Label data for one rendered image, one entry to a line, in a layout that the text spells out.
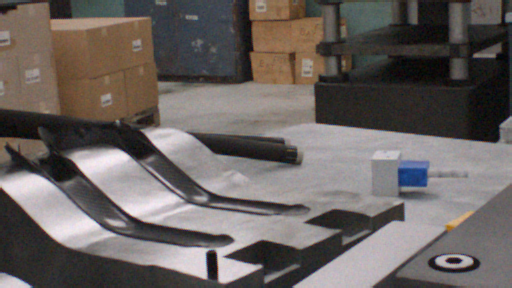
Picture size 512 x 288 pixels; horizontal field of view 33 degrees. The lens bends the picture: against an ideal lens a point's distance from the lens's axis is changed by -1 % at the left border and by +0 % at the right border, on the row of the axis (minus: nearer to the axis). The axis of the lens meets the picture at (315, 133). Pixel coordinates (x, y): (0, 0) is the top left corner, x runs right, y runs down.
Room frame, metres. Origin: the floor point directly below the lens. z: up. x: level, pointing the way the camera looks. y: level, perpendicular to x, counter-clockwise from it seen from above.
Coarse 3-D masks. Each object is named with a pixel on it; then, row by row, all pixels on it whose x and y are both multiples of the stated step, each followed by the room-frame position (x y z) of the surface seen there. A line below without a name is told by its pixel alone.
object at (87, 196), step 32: (64, 128) 0.96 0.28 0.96; (96, 128) 0.97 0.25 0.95; (128, 128) 1.00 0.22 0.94; (64, 160) 0.90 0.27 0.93; (160, 160) 0.96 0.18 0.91; (64, 192) 0.84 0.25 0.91; (96, 192) 0.87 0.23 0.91; (192, 192) 0.92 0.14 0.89; (128, 224) 0.83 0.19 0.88; (160, 224) 0.81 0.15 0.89
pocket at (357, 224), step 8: (336, 208) 0.82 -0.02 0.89; (320, 216) 0.81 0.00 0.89; (328, 216) 0.82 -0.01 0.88; (336, 216) 0.82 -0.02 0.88; (344, 216) 0.82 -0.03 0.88; (352, 216) 0.81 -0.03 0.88; (360, 216) 0.81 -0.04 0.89; (368, 216) 0.80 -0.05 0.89; (312, 224) 0.80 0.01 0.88; (320, 224) 0.81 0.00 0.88; (328, 224) 0.82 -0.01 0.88; (336, 224) 0.82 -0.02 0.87; (344, 224) 0.82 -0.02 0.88; (352, 224) 0.81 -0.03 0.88; (360, 224) 0.81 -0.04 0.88; (368, 224) 0.80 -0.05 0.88; (344, 232) 0.82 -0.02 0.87; (352, 232) 0.81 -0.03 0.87; (360, 232) 0.80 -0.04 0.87; (368, 232) 0.79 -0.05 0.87; (344, 240) 0.77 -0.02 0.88
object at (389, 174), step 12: (372, 156) 1.18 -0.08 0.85; (384, 156) 1.18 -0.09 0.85; (396, 156) 1.18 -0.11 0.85; (372, 168) 1.17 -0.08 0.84; (384, 168) 1.17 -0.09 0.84; (396, 168) 1.16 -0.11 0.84; (408, 168) 1.16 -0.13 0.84; (420, 168) 1.16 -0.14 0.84; (372, 180) 1.17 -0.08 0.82; (384, 180) 1.17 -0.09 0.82; (396, 180) 1.16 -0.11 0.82; (408, 180) 1.16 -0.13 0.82; (420, 180) 1.16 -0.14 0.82; (372, 192) 1.17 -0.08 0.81; (384, 192) 1.17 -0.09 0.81; (396, 192) 1.16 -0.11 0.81
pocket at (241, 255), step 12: (264, 240) 0.74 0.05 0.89; (240, 252) 0.72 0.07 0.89; (252, 252) 0.73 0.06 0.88; (264, 252) 0.74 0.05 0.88; (276, 252) 0.73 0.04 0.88; (288, 252) 0.72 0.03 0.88; (252, 264) 0.73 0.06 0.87; (264, 264) 0.74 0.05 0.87; (276, 264) 0.73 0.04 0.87; (288, 264) 0.72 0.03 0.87; (300, 264) 0.71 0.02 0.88; (276, 276) 0.69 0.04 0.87
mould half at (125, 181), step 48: (192, 144) 1.01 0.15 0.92; (0, 192) 0.83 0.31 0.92; (48, 192) 0.84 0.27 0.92; (144, 192) 0.89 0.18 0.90; (240, 192) 0.92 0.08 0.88; (288, 192) 0.91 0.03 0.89; (336, 192) 0.88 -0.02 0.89; (0, 240) 0.83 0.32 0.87; (48, 240) 0.78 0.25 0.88; (96, 240) 0.78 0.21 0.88; (144, 240) 0.77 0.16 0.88; (240, 240) 0.74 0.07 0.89; (288, 240) 0.73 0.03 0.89; (336, 240) 0.75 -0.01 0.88
